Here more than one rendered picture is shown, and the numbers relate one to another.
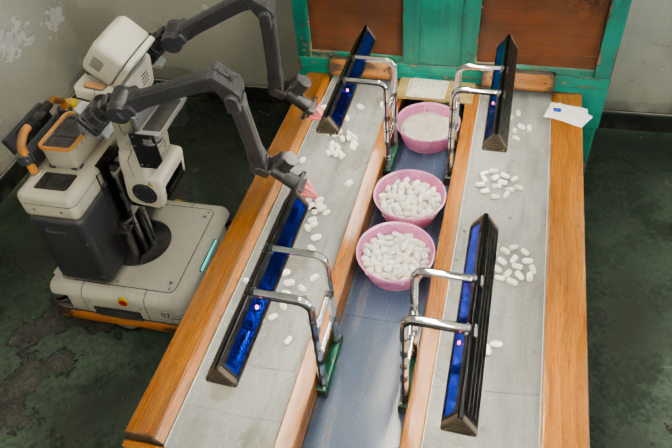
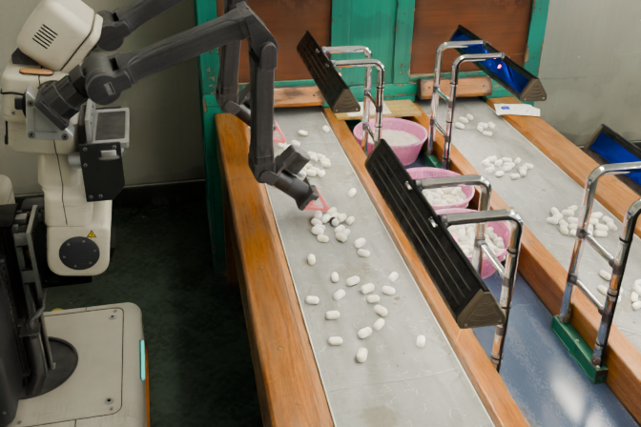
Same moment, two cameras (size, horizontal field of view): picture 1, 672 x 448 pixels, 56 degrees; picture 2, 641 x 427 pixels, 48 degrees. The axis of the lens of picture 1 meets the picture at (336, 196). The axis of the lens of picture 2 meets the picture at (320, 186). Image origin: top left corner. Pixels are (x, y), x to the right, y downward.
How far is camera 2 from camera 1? 120 cm
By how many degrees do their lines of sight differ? 30
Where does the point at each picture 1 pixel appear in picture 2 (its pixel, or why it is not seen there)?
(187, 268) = (124, 378)
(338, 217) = (366, 223)
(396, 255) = (462, 241)
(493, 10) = (424, 12)
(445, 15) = (376, 23)
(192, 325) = (282, 357)
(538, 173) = (533, 154)
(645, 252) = not seen: hidden behind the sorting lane
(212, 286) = (274, 313)
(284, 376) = (448, 378)
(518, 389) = not seen: outside the picture
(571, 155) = (551, 135)
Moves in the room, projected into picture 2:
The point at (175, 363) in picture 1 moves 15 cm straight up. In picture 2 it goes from (296, 403) to (296, 341)
